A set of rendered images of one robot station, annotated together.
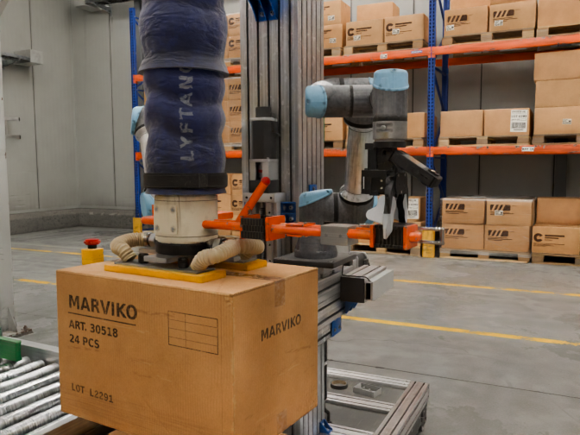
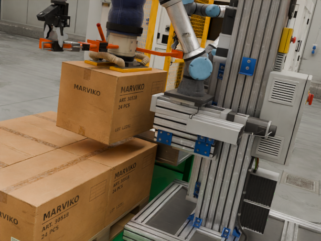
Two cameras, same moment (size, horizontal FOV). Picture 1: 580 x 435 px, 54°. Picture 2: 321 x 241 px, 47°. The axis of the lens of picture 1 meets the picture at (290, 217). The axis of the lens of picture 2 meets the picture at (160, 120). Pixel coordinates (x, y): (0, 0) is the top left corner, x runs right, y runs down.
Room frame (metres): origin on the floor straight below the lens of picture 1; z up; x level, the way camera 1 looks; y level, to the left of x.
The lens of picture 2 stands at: (1.68, -2.06, 1.40)
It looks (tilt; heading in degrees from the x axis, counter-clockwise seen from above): 15 degrees down; 85
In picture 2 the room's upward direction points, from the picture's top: 9 degrees clockwise
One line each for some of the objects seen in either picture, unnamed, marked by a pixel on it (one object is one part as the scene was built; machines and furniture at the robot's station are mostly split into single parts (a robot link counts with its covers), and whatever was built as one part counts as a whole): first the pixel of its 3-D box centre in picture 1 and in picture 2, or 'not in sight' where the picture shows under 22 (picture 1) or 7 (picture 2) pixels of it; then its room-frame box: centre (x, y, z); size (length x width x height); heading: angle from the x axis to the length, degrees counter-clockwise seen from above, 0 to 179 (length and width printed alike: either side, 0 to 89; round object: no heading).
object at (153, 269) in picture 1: (162, 265); (107, 60); (1.48, 0.33, 1.10); 0.34 x 0.10 x 0.05; 59
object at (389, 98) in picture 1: (390, 96); not in sight; (1.27, -0.22, 1.50); 0.09 x 0.08 x 0.11; 0
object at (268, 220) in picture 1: (262, 226); (97, 45); (1.44, 0.07, 1.20); 0.10 x 0.08 x 0.06; 149
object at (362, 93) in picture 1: (375, 101); not in sight; (1.37, -0.20, 1.50); 0.11 x 0.11 x 0.08; 0
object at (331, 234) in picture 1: (339, 234); (70, 46); (1.33, -0.12, 1.19); 0.07 x 0.07 x 0.04; 59
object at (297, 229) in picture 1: (270, 222); (119, 49); (1.57, 0.05, 1.20); 0.93 x 0.30 x 0.04; 59
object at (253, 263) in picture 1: (209, 255); (132, 66); (1.64, 0.24, 1.10); 0.34 x 0.10 x 0.05; 59
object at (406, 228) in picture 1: (394, 235); (51, 44); (1.25, -0.23, 1.20); 0.08 x 0.07 x 0.05; 59
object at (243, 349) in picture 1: (189, 339); (114, 97); (1.56, 0.28, 0.87); 0.60 x 0.40 x 0.40; 59
